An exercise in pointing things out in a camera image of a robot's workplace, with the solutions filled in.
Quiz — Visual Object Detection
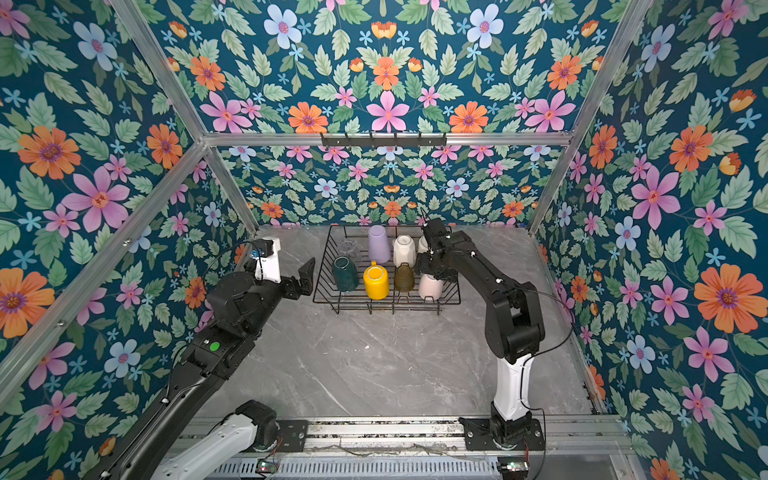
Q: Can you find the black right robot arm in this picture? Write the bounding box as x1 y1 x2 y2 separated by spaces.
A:
417 219 546 448

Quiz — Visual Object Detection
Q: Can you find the lilac plastic cup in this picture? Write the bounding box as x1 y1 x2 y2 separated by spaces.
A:
368 225 391 264

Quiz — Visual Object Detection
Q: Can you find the olive glass cup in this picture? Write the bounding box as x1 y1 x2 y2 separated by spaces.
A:
394 262 415 293

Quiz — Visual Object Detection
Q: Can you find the yellow mug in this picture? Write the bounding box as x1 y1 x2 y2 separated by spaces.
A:
363 262 390 301

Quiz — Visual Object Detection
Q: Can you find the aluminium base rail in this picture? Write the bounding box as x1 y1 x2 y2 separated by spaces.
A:
173 415 634 457

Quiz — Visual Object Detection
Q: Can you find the green mug white inside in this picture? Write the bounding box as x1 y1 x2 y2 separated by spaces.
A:
332 256 359 292

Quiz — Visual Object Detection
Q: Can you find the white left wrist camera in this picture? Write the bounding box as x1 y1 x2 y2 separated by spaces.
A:
251 237 281 283

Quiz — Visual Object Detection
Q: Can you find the black hook rail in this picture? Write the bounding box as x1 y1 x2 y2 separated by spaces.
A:
320 133 448 148

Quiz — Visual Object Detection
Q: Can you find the black wire dish rack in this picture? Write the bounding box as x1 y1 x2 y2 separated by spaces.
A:
313 225 462 314

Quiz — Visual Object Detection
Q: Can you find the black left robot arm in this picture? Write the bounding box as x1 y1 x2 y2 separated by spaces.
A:
85 259 316 479

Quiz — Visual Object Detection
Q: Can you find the clear glass cup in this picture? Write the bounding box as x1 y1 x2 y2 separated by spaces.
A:
337 238 360 263

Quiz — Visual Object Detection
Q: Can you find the white faceted mug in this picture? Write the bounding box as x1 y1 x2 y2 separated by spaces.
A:
393 235 417 268

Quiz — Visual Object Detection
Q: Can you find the pink mug white inside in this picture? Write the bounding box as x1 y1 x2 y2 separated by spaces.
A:
418 273 444 302

